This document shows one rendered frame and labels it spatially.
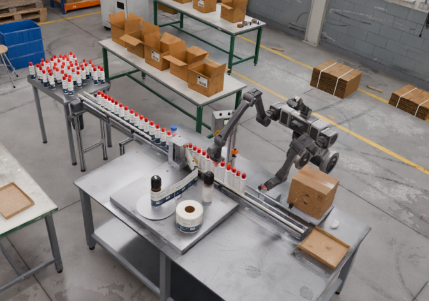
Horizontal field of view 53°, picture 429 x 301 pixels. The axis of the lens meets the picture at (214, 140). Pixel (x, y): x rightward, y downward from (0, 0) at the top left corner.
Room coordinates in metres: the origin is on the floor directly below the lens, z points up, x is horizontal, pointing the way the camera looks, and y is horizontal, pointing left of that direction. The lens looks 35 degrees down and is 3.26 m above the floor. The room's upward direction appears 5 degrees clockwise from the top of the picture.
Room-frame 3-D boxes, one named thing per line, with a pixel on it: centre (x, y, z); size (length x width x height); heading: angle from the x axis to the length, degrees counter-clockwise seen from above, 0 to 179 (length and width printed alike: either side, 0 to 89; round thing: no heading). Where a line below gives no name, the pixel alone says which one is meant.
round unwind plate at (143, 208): (2.44, 0.41, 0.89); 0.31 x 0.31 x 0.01
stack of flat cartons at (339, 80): (6.55, -1.92, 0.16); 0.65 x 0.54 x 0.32; 51
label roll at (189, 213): (2.29, 0.14, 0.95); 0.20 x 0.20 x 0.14
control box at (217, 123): (2.94, -0.06, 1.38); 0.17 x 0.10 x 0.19; 108
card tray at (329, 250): (2.20, -0.88, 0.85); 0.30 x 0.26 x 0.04; 53
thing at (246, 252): (2.58, -0.08, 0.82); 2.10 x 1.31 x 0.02; 53
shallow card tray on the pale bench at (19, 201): (2.43, 1.57, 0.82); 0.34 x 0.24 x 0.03; 52
